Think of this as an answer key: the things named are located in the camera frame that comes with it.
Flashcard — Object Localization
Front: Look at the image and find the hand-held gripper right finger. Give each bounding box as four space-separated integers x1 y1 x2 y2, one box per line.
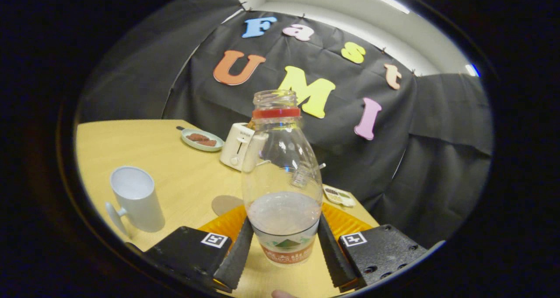
317 202 438 290

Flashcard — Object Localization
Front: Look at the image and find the white toaster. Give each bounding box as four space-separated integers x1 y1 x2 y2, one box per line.
220 123 268 172

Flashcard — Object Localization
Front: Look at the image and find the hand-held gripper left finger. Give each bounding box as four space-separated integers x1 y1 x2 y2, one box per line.
142 204 255 293

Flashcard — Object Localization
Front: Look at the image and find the clear plastic juice bottle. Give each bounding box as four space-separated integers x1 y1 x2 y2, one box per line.
241 89 323 267

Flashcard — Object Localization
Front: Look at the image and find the white compartment tray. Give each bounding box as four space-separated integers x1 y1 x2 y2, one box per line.
322 184 356 207

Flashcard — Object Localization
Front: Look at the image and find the wooden table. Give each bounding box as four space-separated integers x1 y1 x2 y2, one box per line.
75 119 380 298

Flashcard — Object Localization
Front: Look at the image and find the pale green plate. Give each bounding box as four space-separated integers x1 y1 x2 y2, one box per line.
181 129 224 152

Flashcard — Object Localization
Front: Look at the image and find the round brown coaster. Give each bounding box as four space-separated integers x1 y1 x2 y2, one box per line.
211 195 245 217

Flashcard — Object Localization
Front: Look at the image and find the white cup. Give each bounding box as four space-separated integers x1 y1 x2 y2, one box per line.
105 166 166 238

